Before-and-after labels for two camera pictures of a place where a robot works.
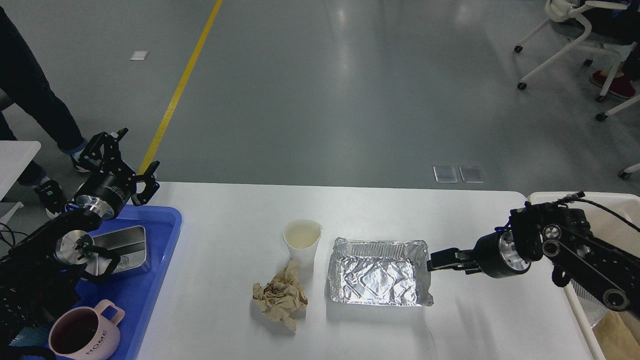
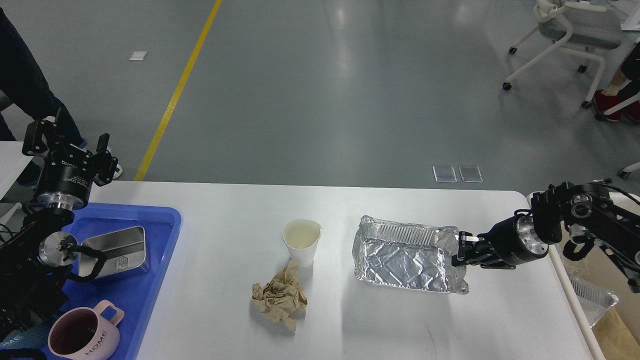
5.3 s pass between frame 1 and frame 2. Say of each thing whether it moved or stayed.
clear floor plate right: stayed
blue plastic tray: stayed
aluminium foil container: moved
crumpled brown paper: stayed
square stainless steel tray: stayed
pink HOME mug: stayed
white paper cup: stayed
